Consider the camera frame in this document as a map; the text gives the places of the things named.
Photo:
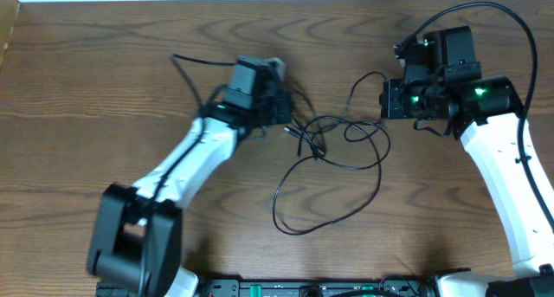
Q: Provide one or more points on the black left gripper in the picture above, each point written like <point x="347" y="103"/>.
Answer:
<point x="284" y="101"/>

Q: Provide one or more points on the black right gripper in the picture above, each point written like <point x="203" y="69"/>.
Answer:
<point x="389" y="100"/>

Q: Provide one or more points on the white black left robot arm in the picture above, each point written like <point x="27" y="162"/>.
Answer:
<point x="137" y="238"/>

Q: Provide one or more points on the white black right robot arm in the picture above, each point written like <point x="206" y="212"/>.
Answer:
<point x="487" y="119"/>

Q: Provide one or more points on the wooden side panel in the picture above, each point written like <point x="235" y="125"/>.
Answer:
<point x="9" y="10"/>

